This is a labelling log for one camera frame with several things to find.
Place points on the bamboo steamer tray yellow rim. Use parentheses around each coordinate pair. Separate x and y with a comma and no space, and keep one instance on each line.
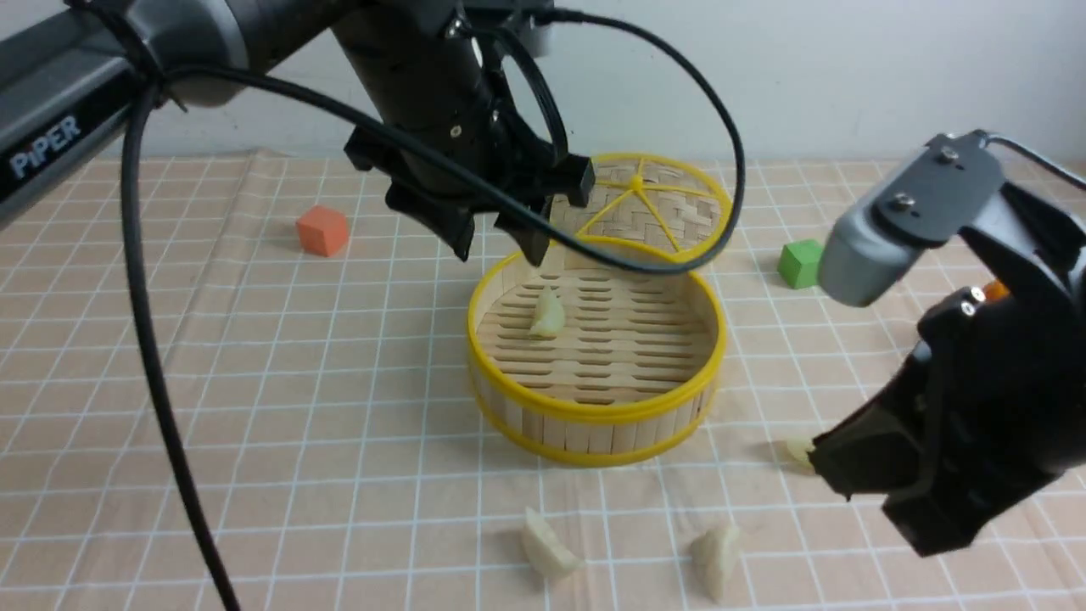
(633,373)

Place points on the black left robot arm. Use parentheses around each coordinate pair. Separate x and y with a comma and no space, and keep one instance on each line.
(69,81)

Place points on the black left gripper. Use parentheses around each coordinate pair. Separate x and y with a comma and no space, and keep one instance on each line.
(445,100)

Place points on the orange cube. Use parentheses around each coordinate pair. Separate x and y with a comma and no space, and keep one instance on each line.
(322,231)

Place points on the pale dumpling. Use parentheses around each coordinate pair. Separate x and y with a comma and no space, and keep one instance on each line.
(547,555)
(799,450)
(714,555)
(549,316)

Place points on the bamboo steamer lid yellow rim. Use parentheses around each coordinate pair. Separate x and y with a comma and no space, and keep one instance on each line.
(652,200)

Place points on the checkered beige tablecloth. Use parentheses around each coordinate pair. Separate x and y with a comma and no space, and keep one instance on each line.
(340,457)

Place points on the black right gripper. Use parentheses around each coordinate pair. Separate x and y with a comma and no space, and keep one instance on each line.
(1000,406)

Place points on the orange yellow pear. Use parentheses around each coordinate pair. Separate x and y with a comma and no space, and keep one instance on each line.
(994,291)

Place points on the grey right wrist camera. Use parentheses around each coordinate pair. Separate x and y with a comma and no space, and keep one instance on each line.
(899,221)

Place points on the green cube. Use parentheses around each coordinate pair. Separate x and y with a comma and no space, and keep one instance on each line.
(799,263)

